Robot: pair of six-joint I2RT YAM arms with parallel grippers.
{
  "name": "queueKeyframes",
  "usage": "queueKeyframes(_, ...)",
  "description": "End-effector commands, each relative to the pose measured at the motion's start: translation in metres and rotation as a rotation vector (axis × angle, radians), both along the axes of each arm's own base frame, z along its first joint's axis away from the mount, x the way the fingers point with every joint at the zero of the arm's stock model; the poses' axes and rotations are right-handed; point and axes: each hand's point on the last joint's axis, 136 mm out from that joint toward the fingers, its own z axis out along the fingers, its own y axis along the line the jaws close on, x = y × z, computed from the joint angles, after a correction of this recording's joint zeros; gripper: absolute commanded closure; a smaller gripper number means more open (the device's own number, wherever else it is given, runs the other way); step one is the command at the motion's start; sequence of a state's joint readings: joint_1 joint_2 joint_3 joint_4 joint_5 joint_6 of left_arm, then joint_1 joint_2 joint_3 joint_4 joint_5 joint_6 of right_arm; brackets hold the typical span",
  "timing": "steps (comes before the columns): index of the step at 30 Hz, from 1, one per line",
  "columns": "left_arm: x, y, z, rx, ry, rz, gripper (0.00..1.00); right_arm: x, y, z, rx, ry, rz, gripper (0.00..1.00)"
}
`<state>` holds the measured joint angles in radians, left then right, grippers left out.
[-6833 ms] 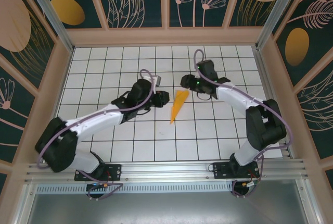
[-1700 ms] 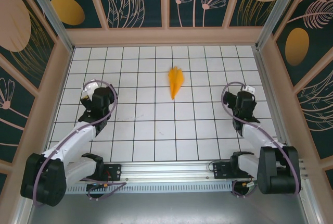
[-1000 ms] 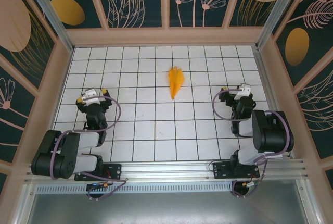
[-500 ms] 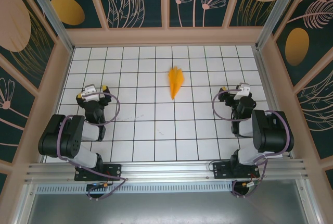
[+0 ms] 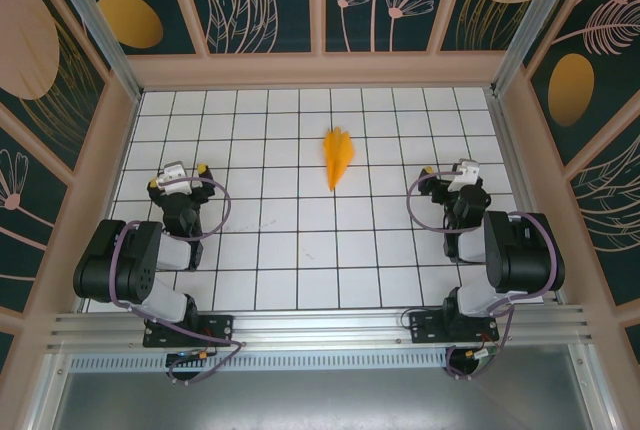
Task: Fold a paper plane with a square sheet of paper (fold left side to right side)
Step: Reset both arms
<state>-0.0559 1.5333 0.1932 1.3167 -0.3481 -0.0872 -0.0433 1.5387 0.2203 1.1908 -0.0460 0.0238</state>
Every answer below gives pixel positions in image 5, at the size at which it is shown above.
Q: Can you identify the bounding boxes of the yellow cloth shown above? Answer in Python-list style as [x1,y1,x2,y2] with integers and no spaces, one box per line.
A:
[323,125,357,194]

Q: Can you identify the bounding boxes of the white grid board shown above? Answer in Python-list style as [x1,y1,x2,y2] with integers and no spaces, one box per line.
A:
[82,88,546,312]

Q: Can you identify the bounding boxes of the grey metal panel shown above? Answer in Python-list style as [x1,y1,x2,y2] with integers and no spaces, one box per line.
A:
[44,369,596,430]

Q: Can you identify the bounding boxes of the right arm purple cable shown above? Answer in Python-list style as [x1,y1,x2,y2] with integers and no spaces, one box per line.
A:
[406,173,560,382]

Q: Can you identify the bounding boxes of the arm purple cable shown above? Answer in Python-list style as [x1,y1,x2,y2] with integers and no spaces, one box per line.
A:
[406,173,560,382]
[107,178,246,386]

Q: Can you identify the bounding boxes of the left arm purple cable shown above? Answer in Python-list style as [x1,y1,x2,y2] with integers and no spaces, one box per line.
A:
[107,178,246,386]

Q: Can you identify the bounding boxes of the aluminium side rail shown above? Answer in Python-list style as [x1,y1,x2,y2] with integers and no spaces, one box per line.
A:
[487,92,559,304]

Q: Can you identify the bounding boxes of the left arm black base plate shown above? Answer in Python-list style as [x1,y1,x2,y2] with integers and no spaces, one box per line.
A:
[143,313,236,349]

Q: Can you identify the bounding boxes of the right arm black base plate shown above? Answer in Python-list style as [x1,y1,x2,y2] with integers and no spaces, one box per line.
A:
[408,310,501,346]

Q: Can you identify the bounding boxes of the aluminium frame post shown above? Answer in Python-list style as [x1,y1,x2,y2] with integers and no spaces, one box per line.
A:
[492,0,591,96]
[42,0,144,101]

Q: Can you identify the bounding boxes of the long aluminium mounting rail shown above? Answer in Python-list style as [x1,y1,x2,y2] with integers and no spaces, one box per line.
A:
[47,304,596,351]

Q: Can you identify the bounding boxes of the slotted grey cable tray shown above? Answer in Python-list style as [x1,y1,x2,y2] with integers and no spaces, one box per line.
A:
[69,353,451,372]

